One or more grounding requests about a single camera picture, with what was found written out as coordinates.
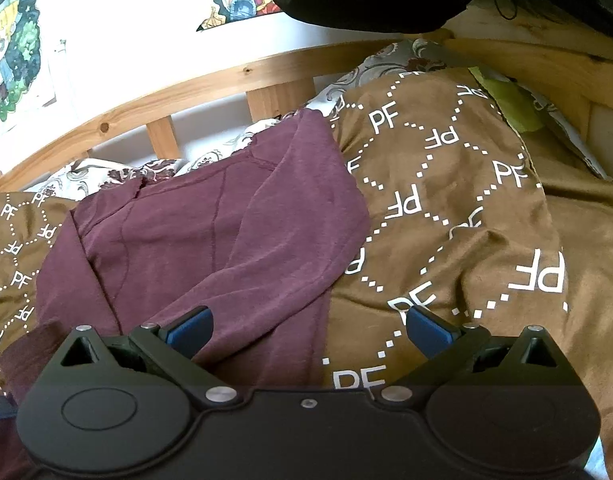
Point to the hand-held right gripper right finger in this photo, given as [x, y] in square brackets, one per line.
[427, 332]

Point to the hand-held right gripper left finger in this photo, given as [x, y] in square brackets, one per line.
[190, 332]

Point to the maroon knit garment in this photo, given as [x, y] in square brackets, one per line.
[211, 240]

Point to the brown printed blanket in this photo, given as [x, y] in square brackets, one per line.
[436, 260]

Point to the green cloth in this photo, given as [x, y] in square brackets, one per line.
[506, 100]

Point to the wooden bed frame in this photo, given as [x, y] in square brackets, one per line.
[186, 92]

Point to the white wall conduit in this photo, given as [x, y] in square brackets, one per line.
[61, 70]

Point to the yellow-haired cartoon wall poster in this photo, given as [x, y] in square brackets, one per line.
[6, 60]

